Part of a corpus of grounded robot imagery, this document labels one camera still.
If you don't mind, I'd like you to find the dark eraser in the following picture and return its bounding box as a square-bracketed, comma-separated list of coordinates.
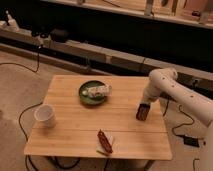
[136, 104, 150, 121]

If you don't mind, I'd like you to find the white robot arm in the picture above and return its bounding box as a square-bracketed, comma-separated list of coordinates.
[136, 68, 213, 171]

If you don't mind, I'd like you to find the white food on plate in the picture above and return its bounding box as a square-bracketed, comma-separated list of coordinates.
[82, 85, 111, 98]

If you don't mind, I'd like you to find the green plate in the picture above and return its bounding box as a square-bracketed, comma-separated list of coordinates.
[78, 80, 107, 106]

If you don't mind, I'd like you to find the wooden table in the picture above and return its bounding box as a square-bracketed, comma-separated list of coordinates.
[24, 75, 172, 160]

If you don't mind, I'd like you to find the white napkin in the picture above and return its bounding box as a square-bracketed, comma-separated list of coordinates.
[96, 133, 115, 156]

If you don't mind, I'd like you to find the white cup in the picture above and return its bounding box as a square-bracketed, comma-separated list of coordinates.
[34, 105, 56, 128]

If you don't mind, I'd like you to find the black box on ledge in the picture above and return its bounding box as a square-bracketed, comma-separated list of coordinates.
[50, 29, 69, 43]

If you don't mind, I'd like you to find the black power adapter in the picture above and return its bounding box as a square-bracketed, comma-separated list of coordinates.
[184, 136, 199, 147]

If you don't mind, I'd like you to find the white spray bottle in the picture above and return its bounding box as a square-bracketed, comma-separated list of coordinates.
[6, 11, 19, 31]

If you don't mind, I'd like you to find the black floor cable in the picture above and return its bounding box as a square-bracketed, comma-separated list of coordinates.
[0, 44, 81, 171]

